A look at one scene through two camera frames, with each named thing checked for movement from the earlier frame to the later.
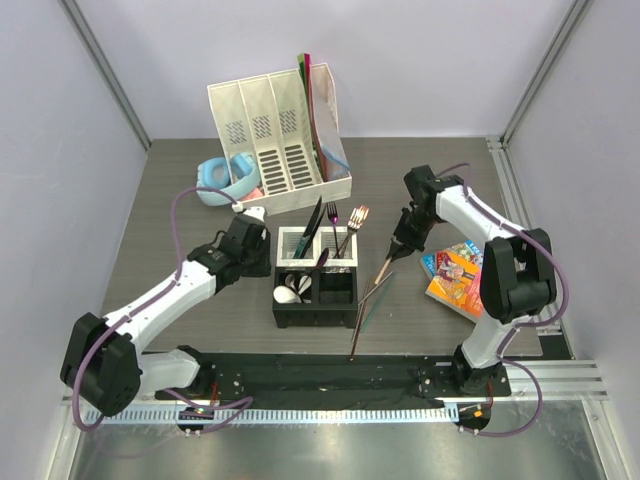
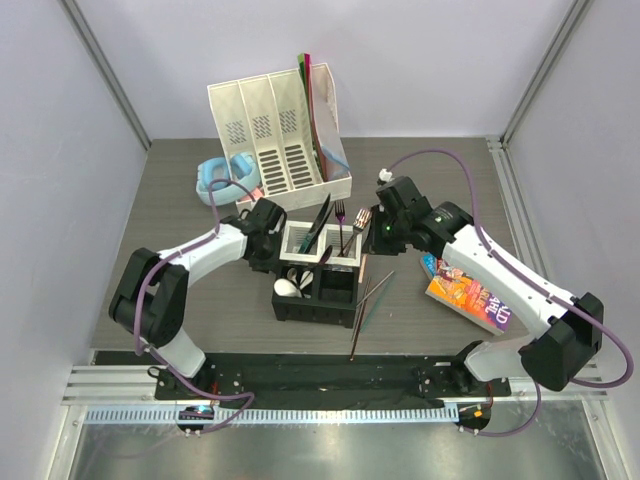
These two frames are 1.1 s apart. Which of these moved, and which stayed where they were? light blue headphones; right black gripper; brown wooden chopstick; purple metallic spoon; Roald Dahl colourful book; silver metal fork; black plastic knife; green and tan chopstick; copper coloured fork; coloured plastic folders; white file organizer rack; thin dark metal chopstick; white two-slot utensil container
Moved: purple metallic spoon; black plastic knife; copper coloured fork; silver metal fork; right black gripper; brown wooden chopstick
Stayed: coloured plastic folders; green and tan chopstick; light blue headphones; white file organizer rack; thin dark metal chopstick; Roald Dahl colourful book; white two-slot utensil container
